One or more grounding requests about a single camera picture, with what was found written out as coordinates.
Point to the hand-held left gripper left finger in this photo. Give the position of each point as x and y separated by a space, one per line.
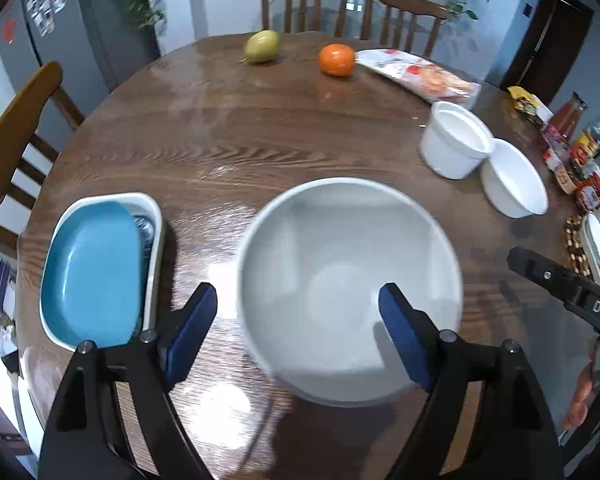
192 330

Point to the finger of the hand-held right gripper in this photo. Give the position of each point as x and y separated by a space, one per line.
540 272

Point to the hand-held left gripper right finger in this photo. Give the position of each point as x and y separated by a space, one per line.
402 340

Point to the large white bowl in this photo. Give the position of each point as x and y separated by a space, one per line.
350 260

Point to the medium white bowl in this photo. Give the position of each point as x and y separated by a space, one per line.
515 180

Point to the plain blue square plate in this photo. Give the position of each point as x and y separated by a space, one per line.
90 275

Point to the white straight-sided bowl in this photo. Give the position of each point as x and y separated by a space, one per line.
450 155

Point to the person's right hand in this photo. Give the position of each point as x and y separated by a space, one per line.
577 400

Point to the small blue-rimmed bowl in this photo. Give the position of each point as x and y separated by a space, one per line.
597 250

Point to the red-label jar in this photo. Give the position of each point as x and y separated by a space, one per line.
591 192

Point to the chili sauce jar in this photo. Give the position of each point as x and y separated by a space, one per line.
564 175

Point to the red sauce bottle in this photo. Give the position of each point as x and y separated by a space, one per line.
567 115

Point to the yellow snack packet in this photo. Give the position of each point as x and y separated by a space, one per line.
527 105

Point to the clear snack packet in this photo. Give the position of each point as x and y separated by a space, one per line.
430 77

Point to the dark brown door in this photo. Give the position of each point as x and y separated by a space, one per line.
550 40

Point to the wooden chair with curved back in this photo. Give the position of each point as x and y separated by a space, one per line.
17 125

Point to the orange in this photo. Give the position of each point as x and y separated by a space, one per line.
336 60

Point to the green pear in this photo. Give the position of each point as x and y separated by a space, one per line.
262 46

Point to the grey refrigerator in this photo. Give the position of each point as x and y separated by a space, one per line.
80 35

